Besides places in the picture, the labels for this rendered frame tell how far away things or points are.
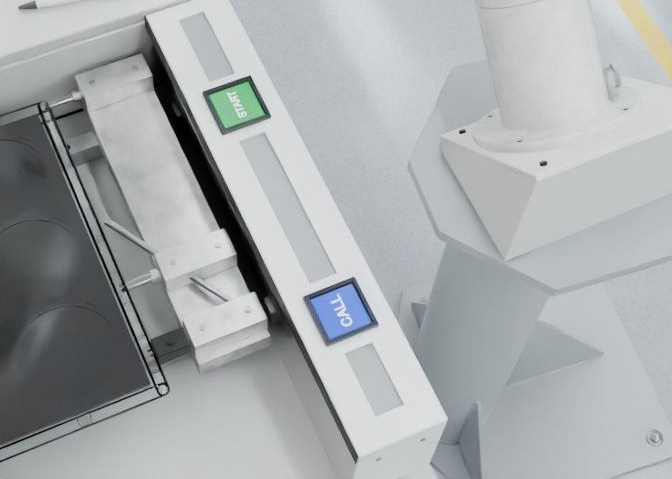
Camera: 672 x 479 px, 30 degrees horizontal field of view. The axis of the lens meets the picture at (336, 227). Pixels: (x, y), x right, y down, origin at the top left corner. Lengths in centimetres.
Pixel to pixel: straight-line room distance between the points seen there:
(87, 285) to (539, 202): 48
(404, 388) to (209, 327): 21
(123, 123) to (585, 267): 55
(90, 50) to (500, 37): 45
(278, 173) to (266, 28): 132
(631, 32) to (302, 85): 70
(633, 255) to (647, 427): 85
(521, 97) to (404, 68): 121
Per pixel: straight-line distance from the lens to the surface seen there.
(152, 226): 136
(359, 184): 241
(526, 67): 136
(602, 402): 228
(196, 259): 131
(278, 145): 131
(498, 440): 221
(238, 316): 128
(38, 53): 141
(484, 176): 140
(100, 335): 129
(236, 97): 134
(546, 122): 137
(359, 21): 262
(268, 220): 127
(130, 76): 143
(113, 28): 142
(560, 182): 131
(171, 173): 139
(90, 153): 146
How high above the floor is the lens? 208
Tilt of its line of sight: 62 degrees down
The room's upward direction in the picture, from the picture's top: 7 degrees clockwise
